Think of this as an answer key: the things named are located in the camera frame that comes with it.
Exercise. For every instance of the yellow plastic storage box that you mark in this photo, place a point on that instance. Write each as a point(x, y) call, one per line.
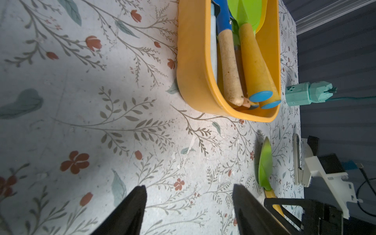
point(194, 72)

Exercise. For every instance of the blue shovel wooden handle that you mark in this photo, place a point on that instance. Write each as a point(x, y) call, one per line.
point(231, 80)

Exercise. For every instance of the floral table mat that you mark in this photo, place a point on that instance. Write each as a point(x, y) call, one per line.
point(90, 109)

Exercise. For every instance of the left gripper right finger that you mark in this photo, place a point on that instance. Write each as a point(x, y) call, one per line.
point(254, 219)

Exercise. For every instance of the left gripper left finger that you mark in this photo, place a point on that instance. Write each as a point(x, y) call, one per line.
point(127, 217)

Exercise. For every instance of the green shovel wooden handle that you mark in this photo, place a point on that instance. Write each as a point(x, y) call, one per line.
point(246, 103)

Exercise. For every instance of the light blue shovel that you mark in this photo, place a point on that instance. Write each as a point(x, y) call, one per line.
point(213, 43)

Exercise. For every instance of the green pointed trowel yellow handle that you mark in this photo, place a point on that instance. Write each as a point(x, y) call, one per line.
point(272, 102)

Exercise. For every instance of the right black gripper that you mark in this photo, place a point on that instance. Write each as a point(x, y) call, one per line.
point(325, 180)

